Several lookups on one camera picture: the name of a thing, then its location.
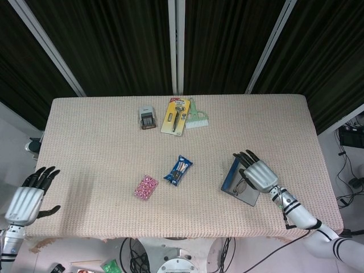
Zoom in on blue Oreo cookie pack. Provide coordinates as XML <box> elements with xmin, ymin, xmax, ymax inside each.
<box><xmin>163</xmin><ymin>155</ymin><xmax>193</xmax><ymax>188</ymax></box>

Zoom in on black cable bundle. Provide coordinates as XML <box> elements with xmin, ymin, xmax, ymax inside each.
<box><xmin>119</xmin><ymin>237</ymin><xmax>151</xmax><ymax>273</ymax></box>

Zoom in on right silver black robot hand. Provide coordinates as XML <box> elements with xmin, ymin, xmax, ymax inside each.
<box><xmin>232</xmin><ymin>150</ymin><xmax>280</xmax><ymax>195</ymax></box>

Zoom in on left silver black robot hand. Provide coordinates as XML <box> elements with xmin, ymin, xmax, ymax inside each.
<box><xmin>5</xmin><ymin>166</ymin><xmax>62</xmax><ymax>227</ymax></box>

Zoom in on green white-bristle brush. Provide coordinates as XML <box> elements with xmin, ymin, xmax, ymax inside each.
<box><xmin>185</xmin><ymin>97</ymin><xmax>210</xmax><ymax>129</ymax></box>

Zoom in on white frame post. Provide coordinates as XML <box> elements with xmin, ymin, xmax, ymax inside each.
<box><xmin>167</xmin><ymin>0</ymin><xmax>185</xmax><ymax>96</ymax></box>
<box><xmin>244</xmin><ymin>0</ymin><xmax>299</xmax><ymax>94</ymax></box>
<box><xmin>7</xmin><ymin>0</ymin><xmax>86</xmax><ymax>97</ymax></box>

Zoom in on yellow razor blister pack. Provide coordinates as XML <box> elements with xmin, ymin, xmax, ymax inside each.
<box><xmin>160</xmin><ymin>97</ymin><xmax>191</xmax><ymax>137</ymax></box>

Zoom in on black white floor device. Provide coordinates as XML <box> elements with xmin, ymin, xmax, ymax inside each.
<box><xmin>24</xmin><ymin>137</ymin><xmax>44</xmax><ymax>156</ymax></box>

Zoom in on thin wooden stick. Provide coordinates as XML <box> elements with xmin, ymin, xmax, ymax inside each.
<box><xmin>69</xmin><ymin>259</ymin><xmax>102</xmax><ymax>267</ymax></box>

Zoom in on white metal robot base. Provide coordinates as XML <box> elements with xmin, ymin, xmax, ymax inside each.
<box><xmin>138</xmin><ymin>237</ymin><xmax>225</xmax><ymax>273</ymax></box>

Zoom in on grey blue-edged case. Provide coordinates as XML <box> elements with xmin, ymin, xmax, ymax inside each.
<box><xmin>221</xmin><ymin>157</ymin><xmax>261</xmax><ymax>207</ymax></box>

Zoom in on black equipment box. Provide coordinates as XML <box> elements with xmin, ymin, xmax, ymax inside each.
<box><xmin>339</xmin><ymin>125</ymin><xmax>364</xmax><ymax>148</ymax></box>

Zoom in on pink patterned card box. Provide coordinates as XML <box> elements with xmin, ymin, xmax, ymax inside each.
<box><xmin>133</xmin><ymin>174</ymin><xmax>159</xmax><ymax>201</ymax></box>

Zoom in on beige waffle tablecloth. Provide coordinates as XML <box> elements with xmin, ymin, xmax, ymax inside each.
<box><xmin>24</xmin><ymin>93</ymin><xmax>344</xmax><ymax>242</ymax></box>

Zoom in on thin-framed eyeglasses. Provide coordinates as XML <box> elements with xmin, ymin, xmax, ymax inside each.
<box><xmin>233</xmin><ymin>178</ymin><xmax>249</xmax><ymax>196</ymax></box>

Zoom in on black floor cables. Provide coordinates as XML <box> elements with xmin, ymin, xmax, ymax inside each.
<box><xmin>337</xmin><ymin>150</ymin><xmax>364</xmax><ymax>210</ymax></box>

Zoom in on green packet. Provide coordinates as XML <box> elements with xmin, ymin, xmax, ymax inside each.
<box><xmin>101</xmin><ymin>260</ymin><xmax>120</xmax><ymax>273</ymax></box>

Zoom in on black pleated curtain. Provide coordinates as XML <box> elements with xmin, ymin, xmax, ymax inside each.
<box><xmin>254</xmin><ymin>0</ymin><xmax>364</xmax><ymax>135</ymax></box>
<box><xmin>0</xmin><ymin>0</ymin><xmax>79</xmax><ymax>123</ymax></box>
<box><xmin>183</xmin><ymin>0</ymin><xmax>287</xmax><ymax>95</ymax></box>
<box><xmin>25</xmin><ymin>0</ymin><xmax>175</xmax><ymax>97</ymax></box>

